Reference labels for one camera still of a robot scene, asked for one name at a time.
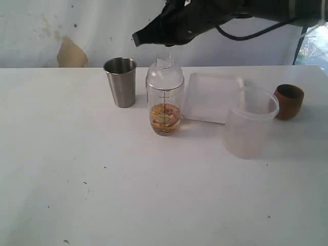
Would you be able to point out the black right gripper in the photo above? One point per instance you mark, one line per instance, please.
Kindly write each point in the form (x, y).
(179, 22)

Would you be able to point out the clear shaker lid dome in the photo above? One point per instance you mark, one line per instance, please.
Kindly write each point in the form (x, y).
(164, 73)

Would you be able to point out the stainless steel cup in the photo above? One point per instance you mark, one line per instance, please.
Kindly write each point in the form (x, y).
(121, 74)

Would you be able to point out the clear graduated shaker cup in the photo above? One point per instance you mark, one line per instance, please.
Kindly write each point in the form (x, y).
(173, 97)

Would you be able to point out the fruit pieces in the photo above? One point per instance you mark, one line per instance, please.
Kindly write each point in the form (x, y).
(165, 119)

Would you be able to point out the brown wooden cup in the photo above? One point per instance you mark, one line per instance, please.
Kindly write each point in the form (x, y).
(290, 98)

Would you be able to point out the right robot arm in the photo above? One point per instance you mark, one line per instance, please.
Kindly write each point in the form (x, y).
(297, 13)

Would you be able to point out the white rectangular tray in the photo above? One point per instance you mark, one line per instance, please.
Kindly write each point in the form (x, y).
(206, 96)

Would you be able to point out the translucent plastic container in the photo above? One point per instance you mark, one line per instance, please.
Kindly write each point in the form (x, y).
(250, 115)

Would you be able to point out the window frame dark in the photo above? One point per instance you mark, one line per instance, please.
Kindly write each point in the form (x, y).
(303, 33)

